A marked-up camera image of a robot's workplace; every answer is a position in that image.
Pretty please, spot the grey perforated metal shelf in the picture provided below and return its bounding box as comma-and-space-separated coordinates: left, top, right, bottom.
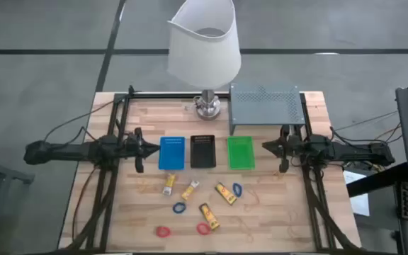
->
228, 83, 306, 136

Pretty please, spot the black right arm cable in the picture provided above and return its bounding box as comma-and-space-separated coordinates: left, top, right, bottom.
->
329, 111, 402, 145

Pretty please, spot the black desk bar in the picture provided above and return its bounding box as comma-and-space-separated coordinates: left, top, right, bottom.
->
347, 161, 408, 198

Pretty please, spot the black aluminium table frame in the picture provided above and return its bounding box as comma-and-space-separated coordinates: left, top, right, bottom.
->
65, 90, 361, 254

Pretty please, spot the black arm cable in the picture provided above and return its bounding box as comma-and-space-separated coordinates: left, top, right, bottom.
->
329, 111, 402, 145
42, 84, 136, 142

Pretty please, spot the silver table lamp white shade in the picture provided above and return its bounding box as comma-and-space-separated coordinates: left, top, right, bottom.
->
166, 0, 242, 121

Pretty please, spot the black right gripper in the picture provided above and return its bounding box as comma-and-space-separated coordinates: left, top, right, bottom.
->
261, 123, 299, 174

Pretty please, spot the blue plastic basket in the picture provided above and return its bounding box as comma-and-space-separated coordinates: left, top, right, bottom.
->
158, 136, 186, 171

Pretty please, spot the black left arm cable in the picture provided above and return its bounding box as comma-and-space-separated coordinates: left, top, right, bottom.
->
42, 84, 136, 142

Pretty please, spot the yellow rubber band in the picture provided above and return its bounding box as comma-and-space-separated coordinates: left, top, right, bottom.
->
229, 215, 255, 244
242, 184, 261, 213
287, 209, 300, 239
135, 178, 156, 195
270, 168, 287, 182

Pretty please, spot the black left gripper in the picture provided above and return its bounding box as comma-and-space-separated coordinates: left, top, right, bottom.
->
125, 127, 162, 174

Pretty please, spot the yellow and black wire bundle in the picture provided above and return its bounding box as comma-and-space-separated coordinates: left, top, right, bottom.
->
341, 157, 380, 173

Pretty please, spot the green plastic basket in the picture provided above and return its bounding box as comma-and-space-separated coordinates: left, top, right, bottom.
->
226, 135, 256, 171

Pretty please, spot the brown cable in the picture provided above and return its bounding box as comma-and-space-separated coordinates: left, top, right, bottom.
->
71, 165, 98, 245

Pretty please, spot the black plastic basket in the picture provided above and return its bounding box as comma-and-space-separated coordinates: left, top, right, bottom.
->
190, 134, 217, 169

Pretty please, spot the clear lamp cord bundle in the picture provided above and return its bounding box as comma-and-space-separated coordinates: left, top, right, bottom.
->
183, 98, 205, 113

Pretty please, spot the yellow Crayola crayon box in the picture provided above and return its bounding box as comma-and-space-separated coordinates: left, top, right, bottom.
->
181, 180, 200, 202
162, 173, 177, 196
214, 182, 238, 206
198, 202, 221, 231

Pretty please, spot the white paper sheet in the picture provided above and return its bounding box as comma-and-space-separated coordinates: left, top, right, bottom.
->
343, 169, 371, 217

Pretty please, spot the red-orange spiral coil keychain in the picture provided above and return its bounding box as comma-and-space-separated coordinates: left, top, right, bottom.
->
195, 222, 212, 237
155, 225, 172, 239

